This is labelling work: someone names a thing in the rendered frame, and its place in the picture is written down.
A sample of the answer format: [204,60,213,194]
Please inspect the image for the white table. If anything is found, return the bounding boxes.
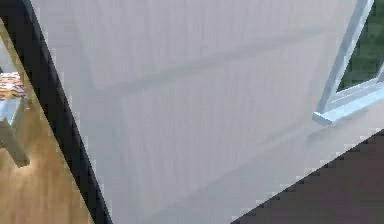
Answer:
[0,96,32,169]

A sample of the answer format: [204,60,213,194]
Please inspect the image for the colourful patterned cloth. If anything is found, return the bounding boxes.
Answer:
[0,71,27,102]

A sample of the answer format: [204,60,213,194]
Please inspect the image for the white framed window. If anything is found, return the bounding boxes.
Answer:
[312,0,384,127]

